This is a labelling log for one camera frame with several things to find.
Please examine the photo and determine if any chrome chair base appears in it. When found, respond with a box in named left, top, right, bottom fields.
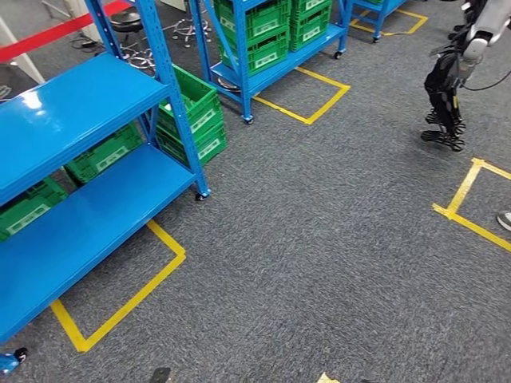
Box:
left=119, top=45, right=155, bottom=73
left=172, top=15, right=212, bottom=49

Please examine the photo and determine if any chrome round stanchion base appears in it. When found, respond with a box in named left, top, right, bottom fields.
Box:
left=217, top=77, right=242, bottom=95

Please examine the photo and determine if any blue metal shelf rack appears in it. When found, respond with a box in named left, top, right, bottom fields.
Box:
left=189, top=0, right=354, bottom=125
left=351, top=0, right=408, bottom=43
left=0, top=0, right=211, bottom=377

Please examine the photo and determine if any black stool seat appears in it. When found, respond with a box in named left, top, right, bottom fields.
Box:
left=109, top=10, right=143, bottom=35

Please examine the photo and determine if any yellow floor tape square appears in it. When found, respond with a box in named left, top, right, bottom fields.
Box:
left=432, top=157, right=511, bottom=254
left=49, top=219, right=187, bottom=354

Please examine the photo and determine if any red barrier belt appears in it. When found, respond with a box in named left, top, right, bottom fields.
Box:
left=0, top=0, right=131, bottom=63

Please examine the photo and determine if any green plastic crate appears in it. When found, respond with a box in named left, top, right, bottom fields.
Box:
left=291, top=0, right=332, bottom=17
left=0, top=176, right=69, bottom=243
left=154, top=64, right=227, bottom=169
left=289, top=6, right=333, bottom=53
left=64, top=123, right=143, bottom=186
left=214, top=0, right=292, bottom=46
left=217, top=29, right=291, bottom=77

